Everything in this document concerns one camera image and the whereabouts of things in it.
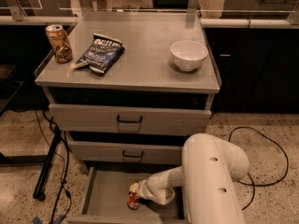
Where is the black floor cable left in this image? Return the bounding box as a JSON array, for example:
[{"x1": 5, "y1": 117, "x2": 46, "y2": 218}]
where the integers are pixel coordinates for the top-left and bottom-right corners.
[{"x1": 35, "y1": 109, "x2": 73, "y2": 224}]

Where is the white bowl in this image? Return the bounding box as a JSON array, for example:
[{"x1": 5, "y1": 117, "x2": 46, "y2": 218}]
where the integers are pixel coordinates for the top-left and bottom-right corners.
[{"x1": 170, "y1": 40, "x2": 208, "y2": 72}]

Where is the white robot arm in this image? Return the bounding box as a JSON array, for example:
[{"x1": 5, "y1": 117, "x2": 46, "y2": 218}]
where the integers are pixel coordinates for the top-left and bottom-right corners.
[{"x1": 127, "y1": 133, "x2": 249, "y2": 224}]

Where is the top drawer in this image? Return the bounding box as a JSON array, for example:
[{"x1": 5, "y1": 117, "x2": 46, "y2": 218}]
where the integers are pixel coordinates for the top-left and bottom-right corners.
[{"x1": 50, "y1": 104, "x2": 211, "y2": 136}]

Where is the black floor cable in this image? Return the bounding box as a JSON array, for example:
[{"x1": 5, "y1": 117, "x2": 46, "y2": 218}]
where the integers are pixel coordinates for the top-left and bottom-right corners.
[
  {"x1": 35, "y1": 109, "x2": 73, "y2": 224},
  {"x1": 228, "y1": 126, "x2": 290, "y2": 211}
]

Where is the middle drawer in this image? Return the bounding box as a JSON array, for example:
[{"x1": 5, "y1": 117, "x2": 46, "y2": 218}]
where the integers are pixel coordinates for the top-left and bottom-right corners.
[{"x1": 66, "y1": 132, "x2": 189, "y2": 165}]

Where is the red coke can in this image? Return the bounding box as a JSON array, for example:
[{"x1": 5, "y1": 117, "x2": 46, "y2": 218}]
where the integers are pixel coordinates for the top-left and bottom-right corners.
[{"x1": 127, "y1": 192, "x2": 139, "y2": 210}]

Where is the gold brown soda can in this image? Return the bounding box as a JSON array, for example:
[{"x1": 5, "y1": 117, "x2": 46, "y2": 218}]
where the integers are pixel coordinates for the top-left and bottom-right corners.
[{"x1": 45, "y1": 24, "x2": 73, "y2": 63}]

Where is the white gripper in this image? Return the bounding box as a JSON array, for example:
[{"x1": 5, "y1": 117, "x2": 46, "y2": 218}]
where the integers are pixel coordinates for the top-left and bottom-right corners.
[{"x1": 129, "y1": 180, "x2": 152, "y2": 200}]

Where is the blue chip bag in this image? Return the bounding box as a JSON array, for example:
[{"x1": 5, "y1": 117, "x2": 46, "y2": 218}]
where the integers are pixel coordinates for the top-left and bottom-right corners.
[{"x1": 73, "y1": 33, "x2": 125, "y2": 76}]

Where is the grey drawer cabinet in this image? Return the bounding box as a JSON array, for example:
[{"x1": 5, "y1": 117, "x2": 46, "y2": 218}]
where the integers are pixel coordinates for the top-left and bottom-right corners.
[{"x1": 35, "y1": 10, "x2": 222, "y2": 224}]

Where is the black floor cable right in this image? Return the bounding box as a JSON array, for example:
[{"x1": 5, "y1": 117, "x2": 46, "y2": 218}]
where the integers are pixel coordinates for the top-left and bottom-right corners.
[{"x1": 228, "y1": 126, "x2": 290, "y2": 211}]

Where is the black table leg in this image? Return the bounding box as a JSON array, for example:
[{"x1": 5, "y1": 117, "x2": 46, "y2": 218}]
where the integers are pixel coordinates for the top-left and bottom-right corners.
[{"x1": 33, "y1": 128, "x2": 61, "y2": 202}]

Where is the open bottom drawer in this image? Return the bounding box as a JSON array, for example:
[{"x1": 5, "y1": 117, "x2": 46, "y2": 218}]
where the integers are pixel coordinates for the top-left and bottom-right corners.
[{"x1": 66, "y1": 163, "x2": 188, "y2": 224}]

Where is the white horizontal rail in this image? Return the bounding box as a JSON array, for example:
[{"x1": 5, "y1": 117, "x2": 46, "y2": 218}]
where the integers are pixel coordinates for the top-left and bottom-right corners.
[{"x1": 0, "y1": 16, "x2": 299, "y2": 29}]

